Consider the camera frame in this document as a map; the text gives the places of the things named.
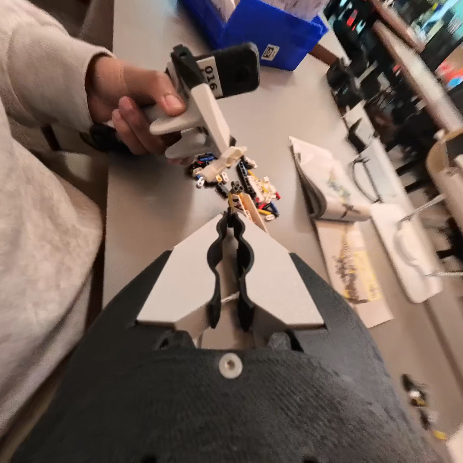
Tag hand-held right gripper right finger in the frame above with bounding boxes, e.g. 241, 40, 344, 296
231, 213, 325, 343

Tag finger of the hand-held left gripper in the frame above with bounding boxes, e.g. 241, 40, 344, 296
190, 86, 233, 157
166, 133, 219, 162

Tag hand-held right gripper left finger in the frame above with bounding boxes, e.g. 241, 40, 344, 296
137, 213, 230, 345

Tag white lego beam piece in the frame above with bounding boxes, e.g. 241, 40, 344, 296
197, 146, 248, 180

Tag large lego model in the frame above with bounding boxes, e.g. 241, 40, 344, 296
219, 182, 271, 302

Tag pile of lego pieces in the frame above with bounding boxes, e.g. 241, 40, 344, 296
187, 152, 281, 221

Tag person's left forearm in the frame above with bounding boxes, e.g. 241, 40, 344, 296
0, 0, 116, 125

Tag flat lego instruction sheet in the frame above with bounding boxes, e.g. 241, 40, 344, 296
314, 220, 395, 329

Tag open lego instruction booklet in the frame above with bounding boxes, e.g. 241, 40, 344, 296
289, 136, 372, 222

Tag black yellow lego parts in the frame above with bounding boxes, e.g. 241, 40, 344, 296
401, 374, 448, 441

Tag person's left hand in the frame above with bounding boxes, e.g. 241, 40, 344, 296
86, 56, 187, 157

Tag blue plastic bin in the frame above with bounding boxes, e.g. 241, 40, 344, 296
180, 0, 329, 72

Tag black device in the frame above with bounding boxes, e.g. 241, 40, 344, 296
327, 58, 367, 107

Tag person's beige sweatshirt torso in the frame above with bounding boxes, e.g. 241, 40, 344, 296
0, 98, 106, 447

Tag black cable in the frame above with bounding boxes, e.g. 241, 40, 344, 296
352, 155, 383, 204

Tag white tray with handle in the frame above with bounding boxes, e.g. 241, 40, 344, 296
370, 202, 445, 304

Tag brown rail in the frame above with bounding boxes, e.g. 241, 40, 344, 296
369, 0, 463, 132

